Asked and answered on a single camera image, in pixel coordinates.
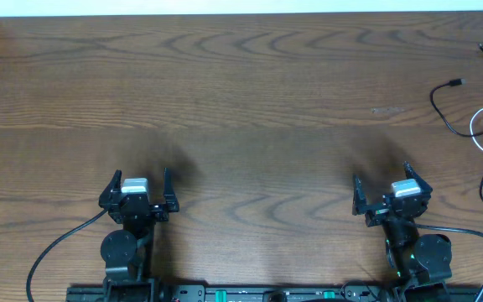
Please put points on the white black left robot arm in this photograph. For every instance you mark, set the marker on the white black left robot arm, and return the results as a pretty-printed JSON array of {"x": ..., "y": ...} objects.
[{"x": 126, "y": 252}]

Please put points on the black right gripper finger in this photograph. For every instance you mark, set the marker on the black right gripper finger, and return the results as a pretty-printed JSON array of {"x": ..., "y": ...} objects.
[
  {"x": 412, "y": 174},
  {"x": 359, "y": 203}
]

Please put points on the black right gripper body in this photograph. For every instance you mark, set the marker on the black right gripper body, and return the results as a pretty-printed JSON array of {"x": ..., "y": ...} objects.
[{"x": 377, "y": 216}]

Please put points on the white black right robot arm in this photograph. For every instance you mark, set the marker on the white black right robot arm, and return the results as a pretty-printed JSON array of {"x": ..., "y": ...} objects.
[{"x": 422, "y": 261}]

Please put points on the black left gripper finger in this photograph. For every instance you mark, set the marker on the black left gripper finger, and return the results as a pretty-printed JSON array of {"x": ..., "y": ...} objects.
[
  {"x": 110, "y": 194},
  {"x": 169, "y": 195}
]

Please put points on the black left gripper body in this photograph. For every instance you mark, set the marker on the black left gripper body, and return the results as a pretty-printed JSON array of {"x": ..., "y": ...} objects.
[{"x": 158, "y": 215}]

